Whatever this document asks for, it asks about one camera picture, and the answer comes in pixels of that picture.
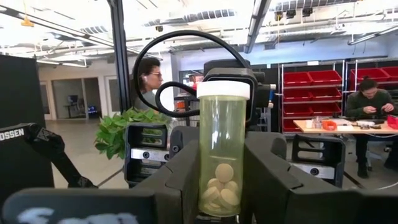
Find cart with orange parts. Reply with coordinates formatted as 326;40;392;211
173;93;200;125

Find wooden top work table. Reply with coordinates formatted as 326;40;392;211
293;119;398;162

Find green potted plant white pot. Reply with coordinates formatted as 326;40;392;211
94;107;172;161

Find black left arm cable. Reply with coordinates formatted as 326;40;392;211
131;29;253;119

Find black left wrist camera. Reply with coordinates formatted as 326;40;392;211
203;58;259;126

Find large black panel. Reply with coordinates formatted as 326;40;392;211
0;55;54;200

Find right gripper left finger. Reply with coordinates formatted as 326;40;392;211
132;139;201;224

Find metal storage rack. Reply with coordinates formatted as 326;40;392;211
343;58;398;94
277;60;346;134

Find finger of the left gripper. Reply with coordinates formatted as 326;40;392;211
248;131;289;166
168;125;201;166

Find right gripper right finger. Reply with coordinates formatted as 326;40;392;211
240;138;364;224

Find yellow pill bottle white cap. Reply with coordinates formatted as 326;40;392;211
196;80;251;218

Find person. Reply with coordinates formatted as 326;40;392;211
344;76;398;180
131;55;175;113

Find red plastic storage bin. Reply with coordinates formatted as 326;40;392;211
381;66;398;82
386;114;398;130
282;119;302;133
283;103;312;117
283;72;312;87
283;89;312;103
307;70;343;86
310;87;343;101
310;102;343;116
349;68;391;83

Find yellow ceiling pendant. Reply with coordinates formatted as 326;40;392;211
20;15;35;28

